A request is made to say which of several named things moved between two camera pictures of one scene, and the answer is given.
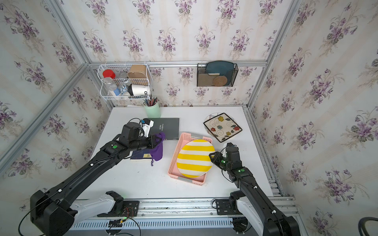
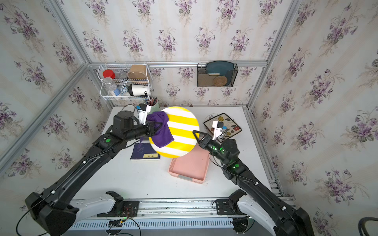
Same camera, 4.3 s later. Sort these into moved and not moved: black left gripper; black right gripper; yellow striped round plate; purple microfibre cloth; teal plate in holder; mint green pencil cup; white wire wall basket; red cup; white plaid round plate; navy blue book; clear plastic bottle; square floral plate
Moved: yellow striped round plate; black right gripper; purple microfibre cloth; black left gripper
Not moved: clear plastic bottle; mint green pencil cup; teal plate in holder; square floral plate; red cup; navy blue book; white plaid round plate; white wire wall basket
